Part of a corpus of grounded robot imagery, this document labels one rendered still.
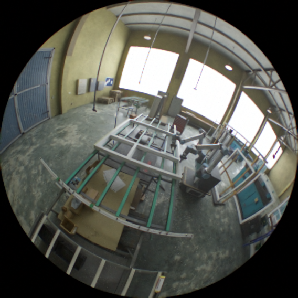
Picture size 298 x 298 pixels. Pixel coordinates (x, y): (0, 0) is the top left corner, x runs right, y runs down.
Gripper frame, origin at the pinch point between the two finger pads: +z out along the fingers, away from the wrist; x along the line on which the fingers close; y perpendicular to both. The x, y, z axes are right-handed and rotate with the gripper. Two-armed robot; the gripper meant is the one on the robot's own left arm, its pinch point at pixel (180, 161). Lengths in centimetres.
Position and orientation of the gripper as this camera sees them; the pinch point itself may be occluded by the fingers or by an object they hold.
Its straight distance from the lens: 170.2
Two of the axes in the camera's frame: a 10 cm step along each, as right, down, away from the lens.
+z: -2.7, 7.7, 5.8
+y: -2.2, 5.4, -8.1
